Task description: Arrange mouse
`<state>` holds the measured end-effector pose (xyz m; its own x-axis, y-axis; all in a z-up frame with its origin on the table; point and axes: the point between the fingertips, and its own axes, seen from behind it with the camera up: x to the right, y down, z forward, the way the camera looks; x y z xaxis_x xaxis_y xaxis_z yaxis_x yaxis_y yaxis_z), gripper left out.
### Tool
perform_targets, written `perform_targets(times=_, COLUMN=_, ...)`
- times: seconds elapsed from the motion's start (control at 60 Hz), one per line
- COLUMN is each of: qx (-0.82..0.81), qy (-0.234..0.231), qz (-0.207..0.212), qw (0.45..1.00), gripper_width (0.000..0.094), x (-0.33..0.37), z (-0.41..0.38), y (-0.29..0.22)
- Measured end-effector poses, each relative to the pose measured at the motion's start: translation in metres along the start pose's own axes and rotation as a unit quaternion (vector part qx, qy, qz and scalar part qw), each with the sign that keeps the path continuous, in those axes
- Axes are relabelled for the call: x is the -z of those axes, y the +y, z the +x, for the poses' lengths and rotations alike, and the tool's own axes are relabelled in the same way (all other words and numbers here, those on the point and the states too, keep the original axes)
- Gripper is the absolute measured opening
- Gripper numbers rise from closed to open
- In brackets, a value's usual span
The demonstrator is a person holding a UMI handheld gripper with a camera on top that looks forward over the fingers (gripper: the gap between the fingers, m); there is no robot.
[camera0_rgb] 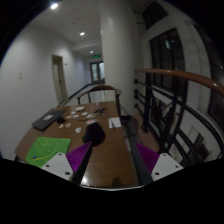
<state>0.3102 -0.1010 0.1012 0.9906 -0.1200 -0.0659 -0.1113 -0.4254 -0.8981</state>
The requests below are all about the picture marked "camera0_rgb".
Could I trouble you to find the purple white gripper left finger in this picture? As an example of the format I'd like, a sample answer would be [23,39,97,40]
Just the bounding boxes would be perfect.
[42,142,92,181]

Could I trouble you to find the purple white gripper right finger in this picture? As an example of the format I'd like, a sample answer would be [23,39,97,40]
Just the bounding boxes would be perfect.
[136,143,182,181]

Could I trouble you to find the green mouse pad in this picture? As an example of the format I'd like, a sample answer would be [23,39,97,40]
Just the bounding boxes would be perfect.
[25,137,71,168]

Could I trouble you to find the white seashell near mouse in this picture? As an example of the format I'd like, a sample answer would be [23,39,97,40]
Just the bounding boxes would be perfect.
[75,127,82,134]

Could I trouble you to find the small black round object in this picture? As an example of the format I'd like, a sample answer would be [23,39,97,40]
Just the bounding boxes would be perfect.
[57,116,65,124]

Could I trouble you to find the dark grey laptop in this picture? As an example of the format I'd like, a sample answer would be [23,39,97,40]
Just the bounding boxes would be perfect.
[32,110,65,131]

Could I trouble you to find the white box on table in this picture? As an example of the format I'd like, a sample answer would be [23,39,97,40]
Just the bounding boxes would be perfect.
[75,106,85,111]

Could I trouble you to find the white notepad with pen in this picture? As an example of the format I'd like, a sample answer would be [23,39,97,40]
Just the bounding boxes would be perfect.
[108,117,121,128]

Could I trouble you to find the black eyeglasses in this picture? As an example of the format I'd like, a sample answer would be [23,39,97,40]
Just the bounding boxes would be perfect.
[93,108,108,114]

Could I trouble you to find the wooden door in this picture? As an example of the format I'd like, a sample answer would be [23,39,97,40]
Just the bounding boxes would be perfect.
[52,55,68,104]

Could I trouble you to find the black metal railing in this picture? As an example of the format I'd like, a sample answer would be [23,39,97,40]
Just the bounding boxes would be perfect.
[134,73,224,165]

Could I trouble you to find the wooden chair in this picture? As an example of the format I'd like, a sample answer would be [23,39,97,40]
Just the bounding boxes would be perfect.
[76,84,122,114]

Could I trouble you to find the wooden stair handrail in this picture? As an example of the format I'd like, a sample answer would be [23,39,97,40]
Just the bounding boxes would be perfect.
[136,68,224,98]

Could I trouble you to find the glass double door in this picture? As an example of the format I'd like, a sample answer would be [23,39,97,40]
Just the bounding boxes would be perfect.
[90,61,105,84]

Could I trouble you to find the dark framed window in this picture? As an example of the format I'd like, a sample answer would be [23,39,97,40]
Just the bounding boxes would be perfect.
[150,28,186,97]

